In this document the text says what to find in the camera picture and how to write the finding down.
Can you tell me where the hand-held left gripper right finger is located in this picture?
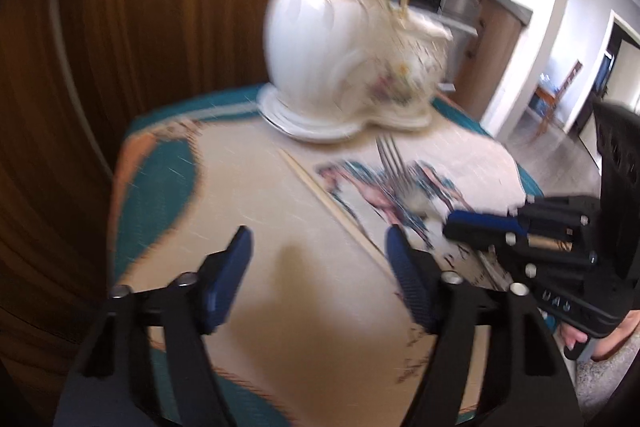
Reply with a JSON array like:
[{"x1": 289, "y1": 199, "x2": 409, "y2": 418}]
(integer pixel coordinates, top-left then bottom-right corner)
[{"x1": 385, "y1": 224, "x2": 586, "y2": 427}]

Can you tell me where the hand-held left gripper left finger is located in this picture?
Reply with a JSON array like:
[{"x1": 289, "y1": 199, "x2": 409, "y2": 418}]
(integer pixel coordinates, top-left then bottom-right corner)
[{"x1": 52, "y1": 225, "x2": 254, "y2": 427}]

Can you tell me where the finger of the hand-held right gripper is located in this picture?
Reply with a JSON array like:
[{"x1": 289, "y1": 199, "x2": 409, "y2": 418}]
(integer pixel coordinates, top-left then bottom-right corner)
[
  {"x1": 442, "y1": 196, "x2": 602, "y2": 239},
  {"x1": 444, "y1": 231, "x2": 599, "y2": 280}
]

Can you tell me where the wooden chopstick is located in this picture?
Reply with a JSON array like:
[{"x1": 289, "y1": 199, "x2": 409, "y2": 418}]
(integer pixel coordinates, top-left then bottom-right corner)
[
  {"x1": 278, "y1": 150, "x2": 398, "y2": 283},
  {"x1": 529, "y1": 236, "x2": 573, "y2": 253}
]

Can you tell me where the silver fork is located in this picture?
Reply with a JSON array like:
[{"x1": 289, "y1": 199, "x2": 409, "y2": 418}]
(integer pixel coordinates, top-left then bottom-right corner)
[{"x1": 375, "y1": 133, "x2": 436, "y2": 218}]

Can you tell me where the white floral ceramic utensil holder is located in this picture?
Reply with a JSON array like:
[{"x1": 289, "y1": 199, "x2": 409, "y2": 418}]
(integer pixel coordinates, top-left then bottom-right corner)
[{"x1": 262, "y1": 0, "x2": 453, "y2": 120}]

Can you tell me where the person's right hand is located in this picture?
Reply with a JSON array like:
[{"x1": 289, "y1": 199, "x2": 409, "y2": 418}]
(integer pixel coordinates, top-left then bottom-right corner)
[{"x1": 559, "y1": 307, "x2": 640, "y2": 362}]

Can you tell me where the printed quilted mat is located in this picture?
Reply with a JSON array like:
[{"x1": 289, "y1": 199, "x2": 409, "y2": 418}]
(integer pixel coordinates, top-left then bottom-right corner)
[{"x1": 107, "y1": 87, "x2": 546, "y2": 427}]

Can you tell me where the wooden chair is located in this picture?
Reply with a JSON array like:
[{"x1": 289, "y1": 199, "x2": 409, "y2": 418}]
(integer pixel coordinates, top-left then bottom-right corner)
[{"x1": 534, "y1": 59, "x2": 584, "y2": 138}]

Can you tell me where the wooden cabinet side panel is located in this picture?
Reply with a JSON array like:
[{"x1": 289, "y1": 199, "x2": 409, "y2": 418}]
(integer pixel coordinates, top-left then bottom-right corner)
[{"x1": 450, "y1": 2, "x2": 527, "y2": 125}]

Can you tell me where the white ceramic saucer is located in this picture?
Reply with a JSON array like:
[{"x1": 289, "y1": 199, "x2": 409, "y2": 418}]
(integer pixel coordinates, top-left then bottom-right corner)
[{"x1": 256, "y1": 84, "x2": 433, "y2": 144}]

